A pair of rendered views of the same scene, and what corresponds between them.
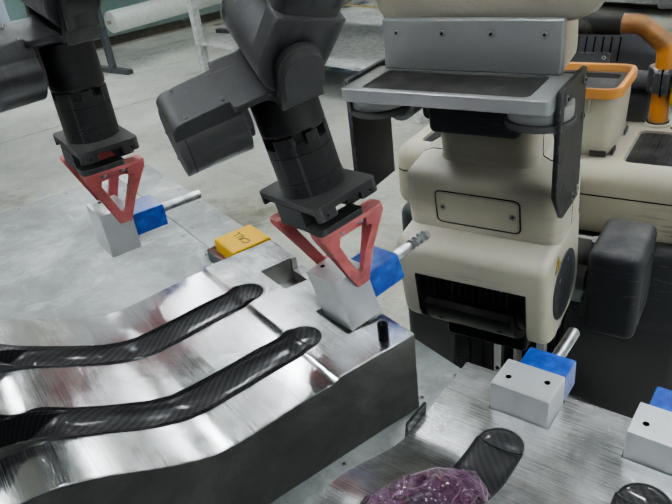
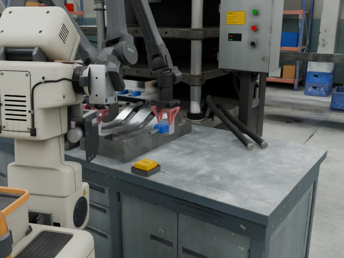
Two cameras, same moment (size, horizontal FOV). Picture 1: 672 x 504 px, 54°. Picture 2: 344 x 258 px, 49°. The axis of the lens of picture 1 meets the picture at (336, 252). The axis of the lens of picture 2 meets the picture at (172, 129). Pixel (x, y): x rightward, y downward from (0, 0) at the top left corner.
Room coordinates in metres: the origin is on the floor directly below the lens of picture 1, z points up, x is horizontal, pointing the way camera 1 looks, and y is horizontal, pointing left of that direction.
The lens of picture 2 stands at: (2.06, -0.28, 1.36)
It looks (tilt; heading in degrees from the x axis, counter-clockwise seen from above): 17 degrees down; 157
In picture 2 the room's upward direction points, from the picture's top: straight up
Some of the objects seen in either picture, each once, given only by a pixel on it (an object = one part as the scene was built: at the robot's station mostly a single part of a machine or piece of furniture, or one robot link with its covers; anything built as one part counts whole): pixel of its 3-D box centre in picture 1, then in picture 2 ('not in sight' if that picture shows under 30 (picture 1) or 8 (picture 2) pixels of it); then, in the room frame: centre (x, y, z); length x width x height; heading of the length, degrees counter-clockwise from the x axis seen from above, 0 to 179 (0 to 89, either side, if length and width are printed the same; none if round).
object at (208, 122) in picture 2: not in sight; (154, 100); (-0.52, 0.64, 0.76); 1.30 x 0.84 x 0.07; 32
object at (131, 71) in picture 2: not in sight; (155, 73); (-0.51, 0.65, 0.96); 1.29 x 0.83 x 0.18; 32
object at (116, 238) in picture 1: (151, 211); (159, 129); (0.73, 0.22, 0.93); 0.13 x 0.05 x 0.05; 123
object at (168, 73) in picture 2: (65, 63); (165, 79); (0.71, 0.25, 1.12); 0.07 x 0.06 x 0.07; 131
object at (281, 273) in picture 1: (292, 286); (112, 140); (0.62, 0.05, 0.87); 0.05 x 0.05 x 0.04; 32
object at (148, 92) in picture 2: not in sight; (152, 87); (-0.43, 0.60, 0.87); 0.50 x 0.27 x 0.17; 122
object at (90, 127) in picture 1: (88, 118); (165, 95); (0.71, 0.25, 1.06); 0.10 x 0.07 x 0.07; 33
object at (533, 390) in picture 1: (548, 371); not in sight; (0.44, -0.17, 0.86); 0.13 x 0.05 x 0.05; 140
